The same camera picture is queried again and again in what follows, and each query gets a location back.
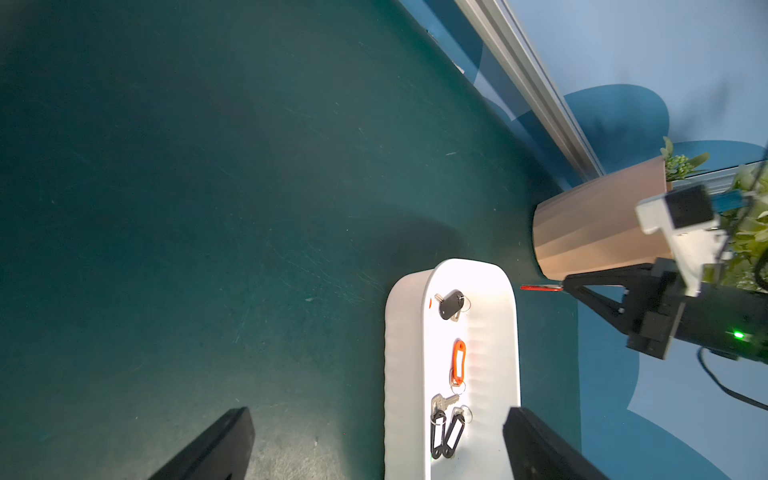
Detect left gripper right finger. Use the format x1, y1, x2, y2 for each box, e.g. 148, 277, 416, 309
503, 407, 608, 480

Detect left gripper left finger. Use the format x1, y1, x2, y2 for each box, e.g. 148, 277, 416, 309
150, 407, 255, 480

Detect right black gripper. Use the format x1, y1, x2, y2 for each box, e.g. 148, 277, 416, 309
562, 259, 767, 363

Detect red tag key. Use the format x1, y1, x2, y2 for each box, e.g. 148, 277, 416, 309
519, 285, 563, 292

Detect orange tag key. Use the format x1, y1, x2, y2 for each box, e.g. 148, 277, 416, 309
449, 339, 467, 388

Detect white oval storage box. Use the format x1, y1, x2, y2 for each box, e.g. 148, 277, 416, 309
384, 259, 521, 479

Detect black head key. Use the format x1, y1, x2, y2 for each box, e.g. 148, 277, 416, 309
434, 290, 472, 322

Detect pink ribbed flower pot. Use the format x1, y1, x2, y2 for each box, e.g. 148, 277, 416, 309
532, 156, 672, 281

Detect black tag key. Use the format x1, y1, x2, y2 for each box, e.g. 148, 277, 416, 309
430, 394, 460, 460
442, 405, 473, 458

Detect white green artificial flowers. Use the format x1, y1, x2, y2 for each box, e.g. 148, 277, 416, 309
659, 136, 768, 293

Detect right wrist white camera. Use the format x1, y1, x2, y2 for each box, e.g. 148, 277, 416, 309
635, 183, 727, 297

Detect rear aluminium frame bar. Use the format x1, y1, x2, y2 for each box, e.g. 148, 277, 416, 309
456, 0, 605, 180

